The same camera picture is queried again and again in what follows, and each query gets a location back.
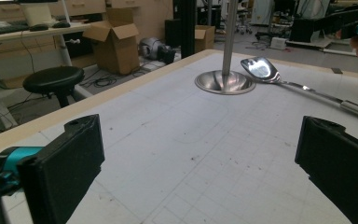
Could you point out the grey round appliance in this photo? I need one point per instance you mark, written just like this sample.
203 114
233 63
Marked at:
152 48

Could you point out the small white floor box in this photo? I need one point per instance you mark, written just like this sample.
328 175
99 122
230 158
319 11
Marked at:
278 43

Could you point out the large open cardboard box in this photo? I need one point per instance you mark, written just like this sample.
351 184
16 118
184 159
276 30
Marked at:
115 53

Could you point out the steel utensil stand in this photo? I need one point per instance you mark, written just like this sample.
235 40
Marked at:
225 82

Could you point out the small cardboard box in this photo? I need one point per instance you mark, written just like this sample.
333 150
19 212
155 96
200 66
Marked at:
204 39

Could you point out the black cabinet box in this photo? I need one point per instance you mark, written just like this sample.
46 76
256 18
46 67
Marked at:
172 32

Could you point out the black keyboard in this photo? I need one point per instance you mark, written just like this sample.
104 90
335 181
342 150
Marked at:
0 29

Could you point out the white grid mat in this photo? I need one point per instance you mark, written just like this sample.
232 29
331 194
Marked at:
180 146

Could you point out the black computer mouse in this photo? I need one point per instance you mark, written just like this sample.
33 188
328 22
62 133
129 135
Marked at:
38 27
61 24

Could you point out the black round stool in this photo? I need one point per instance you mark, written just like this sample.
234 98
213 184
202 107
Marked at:
52 79

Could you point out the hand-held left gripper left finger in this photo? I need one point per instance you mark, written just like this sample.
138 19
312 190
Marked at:
65 168

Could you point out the white desk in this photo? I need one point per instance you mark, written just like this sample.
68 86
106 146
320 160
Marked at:
28 33

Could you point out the office chair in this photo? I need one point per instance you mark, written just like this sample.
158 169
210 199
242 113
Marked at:
244 21

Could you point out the black frame post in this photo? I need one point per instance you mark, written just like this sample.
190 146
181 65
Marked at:
188 28

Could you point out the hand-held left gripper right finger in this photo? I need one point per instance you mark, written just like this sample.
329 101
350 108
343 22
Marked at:
341 161

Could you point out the dark tape piece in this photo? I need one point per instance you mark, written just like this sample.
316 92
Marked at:
337 70

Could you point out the steel spatula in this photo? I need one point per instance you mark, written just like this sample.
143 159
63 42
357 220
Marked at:
261 70

